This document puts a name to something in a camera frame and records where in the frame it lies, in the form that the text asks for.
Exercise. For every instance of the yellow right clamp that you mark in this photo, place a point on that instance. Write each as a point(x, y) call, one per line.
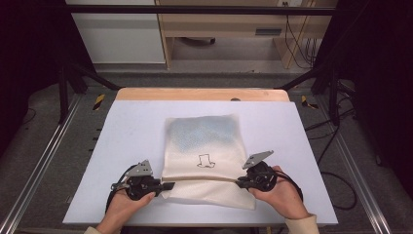
point(307, 102)

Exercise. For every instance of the white cabinet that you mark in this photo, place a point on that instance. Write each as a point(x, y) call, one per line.
point(120, 35)

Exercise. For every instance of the yellow left clamp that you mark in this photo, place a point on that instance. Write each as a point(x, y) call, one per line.
point(99, 101)

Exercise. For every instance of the person's left hand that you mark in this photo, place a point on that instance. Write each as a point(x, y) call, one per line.
point(121, 208)

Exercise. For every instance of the pale blue garment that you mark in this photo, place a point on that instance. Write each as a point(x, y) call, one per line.
point(201, 136)

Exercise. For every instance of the yellow clamp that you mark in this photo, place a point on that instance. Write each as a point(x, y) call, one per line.
point(307, 102)
point(99, 101)

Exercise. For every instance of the black curtain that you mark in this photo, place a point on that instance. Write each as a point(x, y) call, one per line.
point(29, 48)
point(380, 81)

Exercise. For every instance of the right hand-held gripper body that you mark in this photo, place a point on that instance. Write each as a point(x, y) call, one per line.
point(261, 177)

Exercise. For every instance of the light wooden desk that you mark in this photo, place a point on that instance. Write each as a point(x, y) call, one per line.
point(227, 24)

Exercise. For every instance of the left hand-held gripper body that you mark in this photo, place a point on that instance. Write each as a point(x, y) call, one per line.
point(141, 185)

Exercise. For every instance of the black metal frame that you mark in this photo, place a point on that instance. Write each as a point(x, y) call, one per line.
point(201, 9)

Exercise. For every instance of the person's right hand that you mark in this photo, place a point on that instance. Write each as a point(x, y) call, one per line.
point(285, 198)

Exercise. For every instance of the aluminium floor rail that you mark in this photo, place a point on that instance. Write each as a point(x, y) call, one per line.
point(42, 156)
point(354, 162)

